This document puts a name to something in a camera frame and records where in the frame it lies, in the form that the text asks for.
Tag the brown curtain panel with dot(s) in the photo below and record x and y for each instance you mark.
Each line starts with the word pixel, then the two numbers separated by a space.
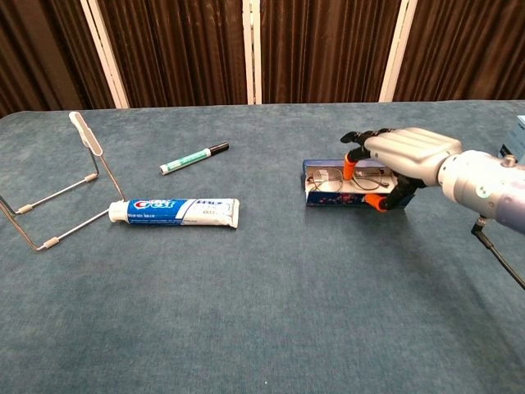
pixel 41 49
pixel 467 49
pixel 176 49
pixel 324 49

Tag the Crest toothpaste tube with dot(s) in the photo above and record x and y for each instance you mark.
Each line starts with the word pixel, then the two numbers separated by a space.
pixel 176 211

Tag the green white marker black cap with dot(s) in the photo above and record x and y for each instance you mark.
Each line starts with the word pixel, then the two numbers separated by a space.
pixel 193 158

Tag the white frame post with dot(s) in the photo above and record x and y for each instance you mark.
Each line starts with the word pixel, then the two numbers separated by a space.
pixel 104 53
pixel 249 49
pixel 398 49

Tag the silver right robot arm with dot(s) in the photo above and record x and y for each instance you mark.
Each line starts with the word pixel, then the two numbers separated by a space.
pixel 480 184

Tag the pale blue cardboard box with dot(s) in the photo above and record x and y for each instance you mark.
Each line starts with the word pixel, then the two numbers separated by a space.
pixel 517 135

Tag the blue glasses case white lining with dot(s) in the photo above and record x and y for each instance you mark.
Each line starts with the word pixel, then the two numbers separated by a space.
pixel 336 200

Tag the blue tablecloth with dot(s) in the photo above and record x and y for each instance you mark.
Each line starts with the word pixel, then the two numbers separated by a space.
pixel 246 308

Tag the round wire-frame eyeglasses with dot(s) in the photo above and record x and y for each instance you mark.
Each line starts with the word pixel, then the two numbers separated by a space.
pixel 328 177

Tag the silver right hand orange fingertips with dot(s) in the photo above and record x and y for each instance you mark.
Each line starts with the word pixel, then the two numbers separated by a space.
pixel 410 149

